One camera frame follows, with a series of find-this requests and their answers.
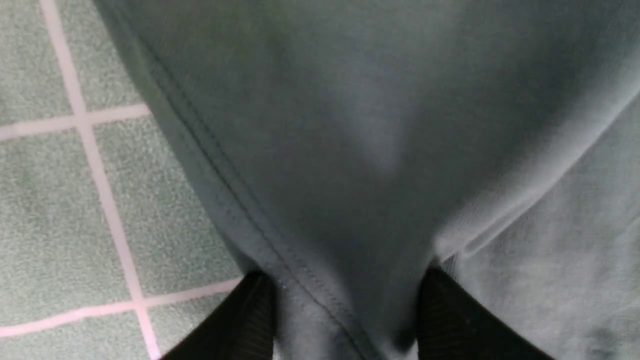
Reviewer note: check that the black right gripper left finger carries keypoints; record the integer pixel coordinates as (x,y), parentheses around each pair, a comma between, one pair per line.
(242,327)

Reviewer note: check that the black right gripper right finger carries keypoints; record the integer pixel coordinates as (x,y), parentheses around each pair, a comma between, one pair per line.
(452,325)

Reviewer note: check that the green long-sleeve shirt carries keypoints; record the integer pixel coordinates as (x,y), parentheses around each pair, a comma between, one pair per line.
(345,147)

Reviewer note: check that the green checkered table cloth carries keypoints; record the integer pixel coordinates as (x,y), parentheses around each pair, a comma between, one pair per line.
(106,253)

